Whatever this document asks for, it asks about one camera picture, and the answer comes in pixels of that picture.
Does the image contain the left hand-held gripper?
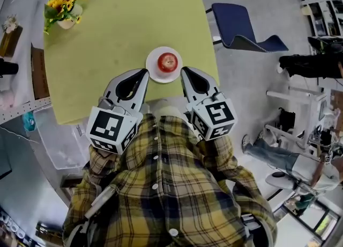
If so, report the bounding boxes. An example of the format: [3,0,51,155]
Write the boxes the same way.
[85,68,150,156]

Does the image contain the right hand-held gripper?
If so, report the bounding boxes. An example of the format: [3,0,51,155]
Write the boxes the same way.
[179,65,239,142]

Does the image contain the white round plate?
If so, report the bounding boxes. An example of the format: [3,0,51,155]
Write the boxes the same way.
[145,46,183,84]

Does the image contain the red apple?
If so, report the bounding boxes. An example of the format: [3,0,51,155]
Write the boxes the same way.
[157,52,179,73]

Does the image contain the person's left forearm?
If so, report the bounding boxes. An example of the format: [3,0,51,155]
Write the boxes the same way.
[88,144,123,179]

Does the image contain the person's right forearm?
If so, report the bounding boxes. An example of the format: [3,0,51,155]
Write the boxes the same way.
[197,132,269,214]

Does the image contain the person's light trousers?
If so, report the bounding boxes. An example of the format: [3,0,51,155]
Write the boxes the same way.
[146,98,188,123]

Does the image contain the yellow-green tablecloth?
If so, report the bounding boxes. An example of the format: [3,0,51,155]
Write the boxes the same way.
[43,0,220,125]

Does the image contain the dark blue chair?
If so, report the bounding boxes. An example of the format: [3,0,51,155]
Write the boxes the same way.
[205,3,289,53]

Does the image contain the clear plastic storage box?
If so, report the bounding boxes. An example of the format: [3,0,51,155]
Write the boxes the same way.
[33,105,91,170]

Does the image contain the brown cardboard box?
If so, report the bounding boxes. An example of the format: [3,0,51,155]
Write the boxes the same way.
[31,42,51,100]

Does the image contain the black bag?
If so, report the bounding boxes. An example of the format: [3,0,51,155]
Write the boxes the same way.
[278,107,296,132]

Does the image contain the teal packet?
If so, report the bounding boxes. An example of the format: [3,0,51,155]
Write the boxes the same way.
[23,111,37,133]

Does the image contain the yellow plaid shirt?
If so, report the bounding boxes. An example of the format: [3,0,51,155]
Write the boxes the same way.
[63,113,278,247]

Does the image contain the sunflower bunch in white pot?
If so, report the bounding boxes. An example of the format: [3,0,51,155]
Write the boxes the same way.
[43,0,89,35]

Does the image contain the black cup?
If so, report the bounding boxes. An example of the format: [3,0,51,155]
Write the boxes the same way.
[0,58,19,78]

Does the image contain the brown wooden box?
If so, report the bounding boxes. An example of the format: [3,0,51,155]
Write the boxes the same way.
[0,25,24,58]

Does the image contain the grey desk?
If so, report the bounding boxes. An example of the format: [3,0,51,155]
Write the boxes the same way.
[0,124,71,214]

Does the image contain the white flower bunch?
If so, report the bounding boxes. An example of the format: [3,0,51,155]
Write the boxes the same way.
[2,14,19,34]

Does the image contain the cluttered storage shelf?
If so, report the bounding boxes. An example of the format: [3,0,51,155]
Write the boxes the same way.
[0,205,65,247]

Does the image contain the white metal frame table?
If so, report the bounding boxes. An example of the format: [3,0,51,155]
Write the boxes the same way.
[264,85,334,151]

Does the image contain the white shoulder strap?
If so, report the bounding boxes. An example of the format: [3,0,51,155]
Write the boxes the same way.
[85,185,118,219]

